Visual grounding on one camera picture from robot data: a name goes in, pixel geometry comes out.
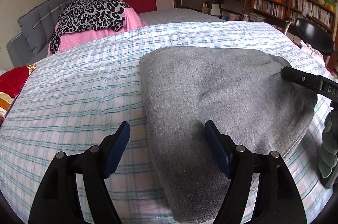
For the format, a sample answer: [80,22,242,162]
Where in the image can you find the leopard print cloth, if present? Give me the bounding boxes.
[49,0,130,54]

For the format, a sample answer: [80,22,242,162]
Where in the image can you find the blue plaid bed sheet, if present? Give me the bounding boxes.
[1,22,330,223]

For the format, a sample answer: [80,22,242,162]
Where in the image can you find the grey padded headboard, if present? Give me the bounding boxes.
[6,0,74,67]

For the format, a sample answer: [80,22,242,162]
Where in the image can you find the pink polka dot bedding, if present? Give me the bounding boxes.
[48,0,147,56]

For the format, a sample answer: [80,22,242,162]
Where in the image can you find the wooden bookshelf with books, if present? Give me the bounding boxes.
[251,0,336,36]

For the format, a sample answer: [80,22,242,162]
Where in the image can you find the right green gloved hand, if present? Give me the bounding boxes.
[318,109,337,188]

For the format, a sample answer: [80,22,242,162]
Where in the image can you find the white cloth on chair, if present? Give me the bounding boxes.
[300,40,324,61]

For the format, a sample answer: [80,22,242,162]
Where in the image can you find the red patterned quilt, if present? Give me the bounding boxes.
[0,64,37,124]

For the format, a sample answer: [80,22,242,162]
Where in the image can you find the black chair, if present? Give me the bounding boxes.
[283,18,337,57]

